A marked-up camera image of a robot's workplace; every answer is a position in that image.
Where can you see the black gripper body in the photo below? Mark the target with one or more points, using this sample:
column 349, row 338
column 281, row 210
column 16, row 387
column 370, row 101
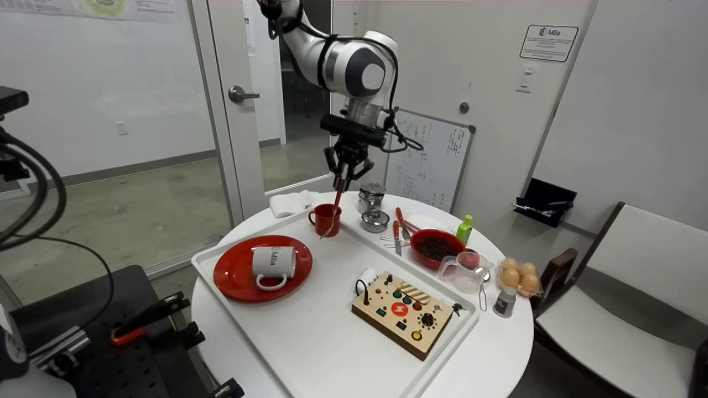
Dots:
column 352, row 141

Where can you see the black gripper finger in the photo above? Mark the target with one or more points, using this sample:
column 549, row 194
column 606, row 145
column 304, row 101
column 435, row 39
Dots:
column 357, row 171
column 335, row 170

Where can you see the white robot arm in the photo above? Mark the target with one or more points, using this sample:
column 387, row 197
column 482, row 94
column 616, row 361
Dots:
column 361, row 70

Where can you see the red cup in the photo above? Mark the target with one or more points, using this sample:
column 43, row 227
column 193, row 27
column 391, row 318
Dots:
column 326, row 219

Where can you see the white plastic tray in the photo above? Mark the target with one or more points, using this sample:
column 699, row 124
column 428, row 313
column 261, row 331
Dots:
column 345, row 318

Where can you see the clear measuring cup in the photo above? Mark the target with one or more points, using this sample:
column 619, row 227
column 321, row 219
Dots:
column 468, row 273

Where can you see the small metal pot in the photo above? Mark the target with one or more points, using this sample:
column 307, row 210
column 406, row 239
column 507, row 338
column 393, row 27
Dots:
column 370, row 207

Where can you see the white cloth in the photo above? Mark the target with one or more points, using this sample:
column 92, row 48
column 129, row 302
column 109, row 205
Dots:
column 293, row 202

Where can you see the leaning whiteboard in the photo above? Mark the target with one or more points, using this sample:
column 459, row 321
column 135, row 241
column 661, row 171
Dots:
column 434, row 171

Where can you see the red bowl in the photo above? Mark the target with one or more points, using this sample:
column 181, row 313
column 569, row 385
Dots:
column 432, row 247

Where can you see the white mug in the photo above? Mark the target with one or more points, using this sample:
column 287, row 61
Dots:
column 273, row 267

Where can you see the green bottle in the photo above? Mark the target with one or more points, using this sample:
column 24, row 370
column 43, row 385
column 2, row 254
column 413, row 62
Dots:
column 465, row 228

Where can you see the red plate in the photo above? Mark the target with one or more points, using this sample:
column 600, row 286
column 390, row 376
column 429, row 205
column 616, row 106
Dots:
column 233, row 271

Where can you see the wooden busy board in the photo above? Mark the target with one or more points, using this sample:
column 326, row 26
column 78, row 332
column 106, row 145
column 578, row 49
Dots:
column 403, row 313

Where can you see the white door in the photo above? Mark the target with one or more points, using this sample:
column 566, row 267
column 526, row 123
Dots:
column 222, row 48

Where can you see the black box on floor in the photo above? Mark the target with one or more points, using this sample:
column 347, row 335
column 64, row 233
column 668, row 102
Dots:
column 544, row 202

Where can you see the salt shaker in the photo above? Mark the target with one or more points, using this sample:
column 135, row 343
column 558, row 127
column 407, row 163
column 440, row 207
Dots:
column 504, row 303

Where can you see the round white table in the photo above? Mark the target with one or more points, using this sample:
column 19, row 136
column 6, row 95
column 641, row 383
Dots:
column 500, row 355

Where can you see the white chair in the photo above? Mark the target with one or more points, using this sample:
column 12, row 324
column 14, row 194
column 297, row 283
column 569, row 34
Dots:
column 636, row 311

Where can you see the red handled tongs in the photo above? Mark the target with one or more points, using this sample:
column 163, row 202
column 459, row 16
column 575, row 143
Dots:
column 403, row 231

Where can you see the wall sign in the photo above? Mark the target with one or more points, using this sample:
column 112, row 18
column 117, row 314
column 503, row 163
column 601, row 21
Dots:
column 549, row 43

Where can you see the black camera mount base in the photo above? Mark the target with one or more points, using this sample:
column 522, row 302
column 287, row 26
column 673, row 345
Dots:
column 111, row 338

